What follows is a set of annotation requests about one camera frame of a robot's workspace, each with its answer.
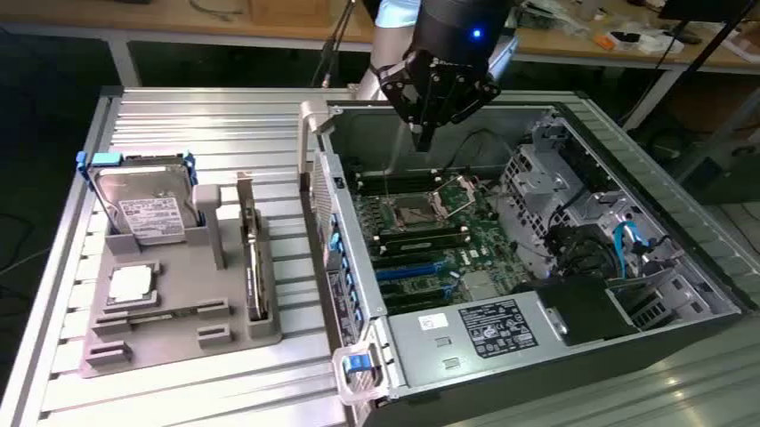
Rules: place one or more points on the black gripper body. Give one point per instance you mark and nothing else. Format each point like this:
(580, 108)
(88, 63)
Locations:
(457, 26)

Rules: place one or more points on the black RAM slot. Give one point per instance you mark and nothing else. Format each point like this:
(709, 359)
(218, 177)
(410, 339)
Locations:
(398, 187)
(394, 176)

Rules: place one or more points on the metal socket cover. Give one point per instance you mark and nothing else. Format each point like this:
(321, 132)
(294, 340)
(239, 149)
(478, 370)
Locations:
(455, 191)

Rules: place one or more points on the metal locking lever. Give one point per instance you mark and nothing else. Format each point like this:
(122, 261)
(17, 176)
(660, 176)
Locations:
(387, 187)

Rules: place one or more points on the metal disk bay cage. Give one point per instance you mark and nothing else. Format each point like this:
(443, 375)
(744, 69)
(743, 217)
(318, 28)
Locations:
(534, 187)

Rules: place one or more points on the orange small object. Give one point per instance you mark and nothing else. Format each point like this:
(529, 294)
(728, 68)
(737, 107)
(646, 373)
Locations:
(604, 41)

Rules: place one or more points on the CPU socket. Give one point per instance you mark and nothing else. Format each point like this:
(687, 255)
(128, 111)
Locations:
(415, 213)

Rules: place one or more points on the white and black device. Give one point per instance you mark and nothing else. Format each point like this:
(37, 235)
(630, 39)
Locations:
(646, 43)

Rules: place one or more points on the black RAM stick with label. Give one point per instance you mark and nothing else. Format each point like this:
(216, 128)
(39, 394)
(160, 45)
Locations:
(425, 242)

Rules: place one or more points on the green motherboard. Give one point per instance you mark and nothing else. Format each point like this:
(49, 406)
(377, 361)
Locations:
(481, 249)

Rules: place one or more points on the black slanted pole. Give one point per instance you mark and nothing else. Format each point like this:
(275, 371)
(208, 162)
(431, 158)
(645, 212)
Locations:
(707, 49)

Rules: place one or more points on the cluttered wooden desk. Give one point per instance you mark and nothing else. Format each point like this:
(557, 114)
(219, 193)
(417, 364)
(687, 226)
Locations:
(712, 55)

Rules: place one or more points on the black monitor with stand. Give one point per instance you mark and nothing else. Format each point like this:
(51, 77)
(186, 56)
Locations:
(712, 9)

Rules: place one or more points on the silver chipset heatsink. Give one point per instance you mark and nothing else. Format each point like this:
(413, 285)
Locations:
(480, 285)

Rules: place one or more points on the black expansion slot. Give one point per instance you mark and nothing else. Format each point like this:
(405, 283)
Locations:
(413, 289)
(415, 301)

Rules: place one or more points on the long wooden desk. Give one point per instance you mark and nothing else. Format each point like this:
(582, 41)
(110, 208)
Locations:
(148, 22)

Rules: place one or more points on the black box on floor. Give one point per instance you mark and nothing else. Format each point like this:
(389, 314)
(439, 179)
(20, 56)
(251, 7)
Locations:
(731, 178)

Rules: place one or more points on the hard disk in blue caddy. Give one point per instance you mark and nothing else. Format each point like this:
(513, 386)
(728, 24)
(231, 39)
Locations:
(142, 200)

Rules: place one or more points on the grey parts rack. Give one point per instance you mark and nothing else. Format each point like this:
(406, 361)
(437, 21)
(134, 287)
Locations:
(178, 284)

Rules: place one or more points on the silver power supply with label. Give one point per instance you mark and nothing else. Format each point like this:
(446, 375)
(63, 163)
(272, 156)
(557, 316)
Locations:
(427, 351)

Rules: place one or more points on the blue case latch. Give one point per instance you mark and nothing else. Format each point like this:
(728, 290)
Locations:
(355, 363)

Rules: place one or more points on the silver CPU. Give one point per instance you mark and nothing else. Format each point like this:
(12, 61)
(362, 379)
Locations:
(131, 284)

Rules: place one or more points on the green RAM stick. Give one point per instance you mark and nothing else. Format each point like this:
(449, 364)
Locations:
(151, 317)

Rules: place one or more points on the open black PC case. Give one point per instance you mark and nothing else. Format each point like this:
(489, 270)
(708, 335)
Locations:
(593, 382)

